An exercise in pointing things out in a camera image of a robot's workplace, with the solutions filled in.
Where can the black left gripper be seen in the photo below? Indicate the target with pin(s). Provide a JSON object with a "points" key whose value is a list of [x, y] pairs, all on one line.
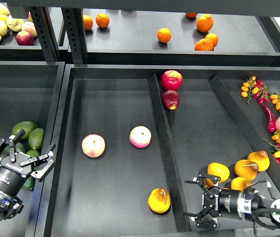
{"points": [[16, 168]]}

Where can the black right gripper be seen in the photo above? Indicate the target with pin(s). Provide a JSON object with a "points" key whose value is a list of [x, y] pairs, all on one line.
{"points": [[222, 202]]}

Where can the dark green avocado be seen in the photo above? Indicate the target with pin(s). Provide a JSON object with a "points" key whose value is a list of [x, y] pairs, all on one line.
{"points": [[29, 184]]}

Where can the yellow orange pear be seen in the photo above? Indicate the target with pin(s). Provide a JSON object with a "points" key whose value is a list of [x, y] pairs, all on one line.
{"points": [[159, 200]]}

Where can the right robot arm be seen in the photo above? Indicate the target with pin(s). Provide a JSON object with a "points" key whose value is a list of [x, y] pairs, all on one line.
{"points": [[247, 204]]}

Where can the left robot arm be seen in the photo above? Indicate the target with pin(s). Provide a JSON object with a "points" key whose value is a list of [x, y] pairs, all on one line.
{"points": [[10, 207]]}

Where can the green avocado top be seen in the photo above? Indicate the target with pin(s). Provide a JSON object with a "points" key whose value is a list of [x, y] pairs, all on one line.
{"points": [[28, 126]]}

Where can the yellow pear far right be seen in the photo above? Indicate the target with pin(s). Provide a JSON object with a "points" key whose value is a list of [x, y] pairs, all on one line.
{"points": [[261, 158]]}

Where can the black left tray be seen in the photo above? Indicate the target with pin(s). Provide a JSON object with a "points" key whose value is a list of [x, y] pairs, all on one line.
{"points": [[31, 91]]}

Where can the pink apple left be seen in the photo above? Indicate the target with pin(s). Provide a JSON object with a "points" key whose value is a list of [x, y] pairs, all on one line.
{"points": [[93, 145]]}

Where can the pink apple centre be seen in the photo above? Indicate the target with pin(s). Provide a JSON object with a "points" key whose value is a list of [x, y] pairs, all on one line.
{"points": [[140, 137]]}

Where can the black divided tray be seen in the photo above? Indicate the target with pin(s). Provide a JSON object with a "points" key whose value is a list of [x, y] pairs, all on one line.
{"points": [[108, 196]]}

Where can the red chili pepper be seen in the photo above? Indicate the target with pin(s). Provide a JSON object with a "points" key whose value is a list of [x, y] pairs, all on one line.
{"points": [[271, 122]]}

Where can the dark red apple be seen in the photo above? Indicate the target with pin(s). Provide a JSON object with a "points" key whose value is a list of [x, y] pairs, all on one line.
{"points": [[170, 99]]}

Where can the orange cherry tomato bunch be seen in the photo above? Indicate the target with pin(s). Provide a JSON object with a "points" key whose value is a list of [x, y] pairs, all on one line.
{"points": [[249, 88]]}

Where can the red apple on shelf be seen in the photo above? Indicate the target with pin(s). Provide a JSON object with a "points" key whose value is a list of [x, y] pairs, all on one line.
{"points": [[24, 38]]}

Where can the bright red apple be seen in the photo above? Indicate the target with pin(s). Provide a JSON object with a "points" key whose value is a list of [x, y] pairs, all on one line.
{"points": [[171, 80]]}

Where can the pink peach on shelf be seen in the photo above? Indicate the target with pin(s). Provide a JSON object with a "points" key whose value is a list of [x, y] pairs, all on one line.
{"points": [[30, 28]]}

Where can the pale yellow apple right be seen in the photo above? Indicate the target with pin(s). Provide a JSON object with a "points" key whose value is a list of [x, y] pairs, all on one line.
{"points": [[15, 24]]}

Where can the orange on shelf left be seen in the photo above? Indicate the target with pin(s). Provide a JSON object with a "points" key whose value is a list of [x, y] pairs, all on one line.
{"points": [[88, 22]]}

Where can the orange on shelf front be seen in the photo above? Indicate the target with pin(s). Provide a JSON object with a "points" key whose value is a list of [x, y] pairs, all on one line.
{"points": [[204, 45]]}

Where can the orange behind front orange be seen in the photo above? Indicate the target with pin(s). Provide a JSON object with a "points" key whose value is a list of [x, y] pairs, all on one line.
{"points": [[213, 38]]}

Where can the orange on shelf centre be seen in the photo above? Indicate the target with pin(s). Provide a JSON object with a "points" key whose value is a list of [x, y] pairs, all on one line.
{"points": [[164, 35]]}

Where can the black shelf upright post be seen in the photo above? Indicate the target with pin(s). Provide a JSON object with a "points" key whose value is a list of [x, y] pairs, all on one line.
{"points": [[45, 33]]}

